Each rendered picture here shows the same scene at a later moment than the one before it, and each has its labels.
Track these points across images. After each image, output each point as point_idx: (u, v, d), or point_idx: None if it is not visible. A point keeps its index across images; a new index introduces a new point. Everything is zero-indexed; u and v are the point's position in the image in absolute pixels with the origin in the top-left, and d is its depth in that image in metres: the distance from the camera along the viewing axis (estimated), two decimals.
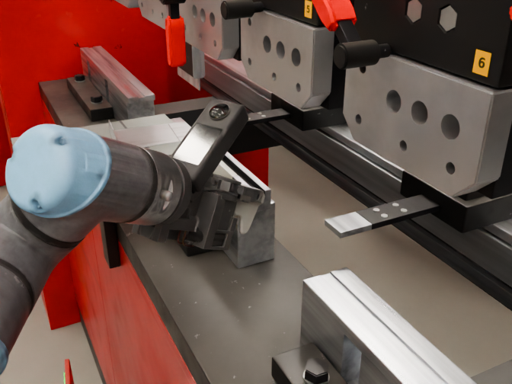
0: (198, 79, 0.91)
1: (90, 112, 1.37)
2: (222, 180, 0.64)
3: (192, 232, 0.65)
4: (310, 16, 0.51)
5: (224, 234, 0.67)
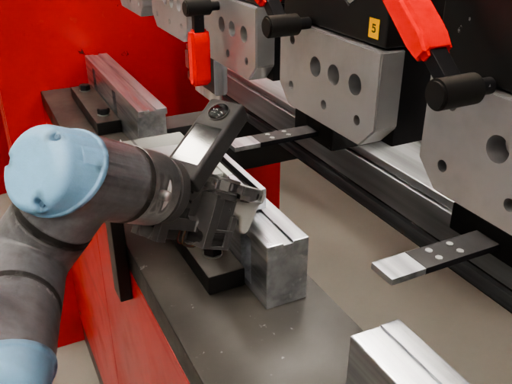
0: (220, 97, 0.82)
1: (96, 125, 1.28)
2: (222, 180, 0.64)
3: (191, 232, 0.65)
4: (376, 36, 0.42)
5: (224, 234, 0.67)
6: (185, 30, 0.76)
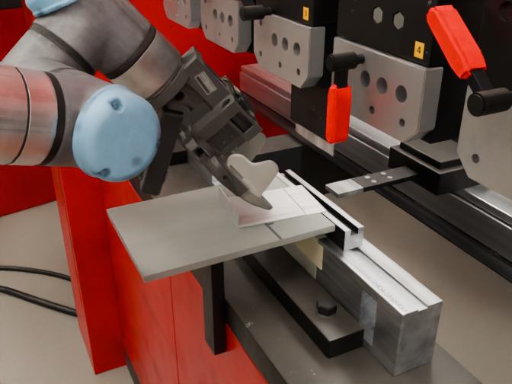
0: (333, 144, 0.77)
1: None
2: None
3: None
4: None
5: None
6: (305, 77, 0.71)
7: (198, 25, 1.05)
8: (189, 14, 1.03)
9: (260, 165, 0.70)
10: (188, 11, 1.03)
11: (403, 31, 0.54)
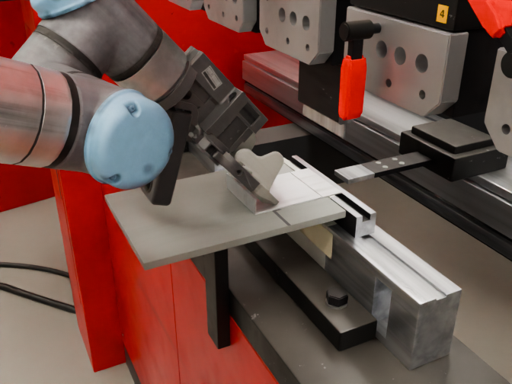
0: (344, 126, 0.73)
1: None
2: None
3: None
4: None
5: None
6: (315, 52, 0.67)
7: (200, 7, 1.01)
8: None
9: (267, 158, 0.71)
10: None
11: None
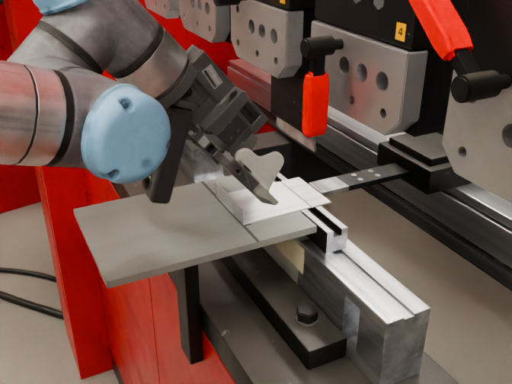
0: (315, 139, 0.72)
1: None
2: None
3: None
4: None
5: None
6: (283, 66, 0.66)
7: (177, 15, 1.00)
8: (168, 3, 0.97)
9: (267, 157, 0.71)
10: (167, 1, 0.97)
11: (383, 11, 0.49)
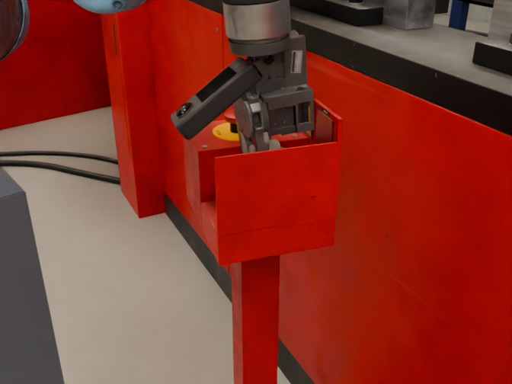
0: None
1: None
2: None
3: None
4: None
5: None
6: None
7: None
8: None
9: None
10: None
11: None
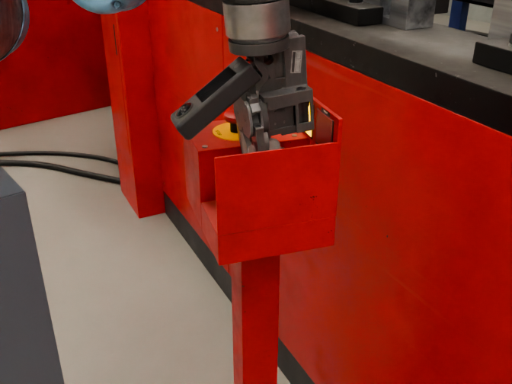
0: None
1: None
2: None
3: None
4: None
5: None
6: None
7: None
8: None
9: None
10: None
11: None
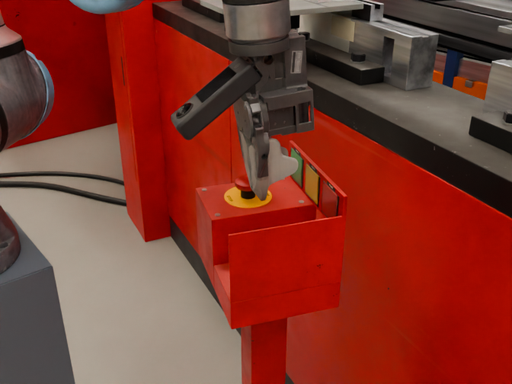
0: None
1: (219, 14, 1.56)
2: None
3: None
4: None
5: None
6: None
7: None
8: None
9: (287, 160, 0.73)
10: None
11: None
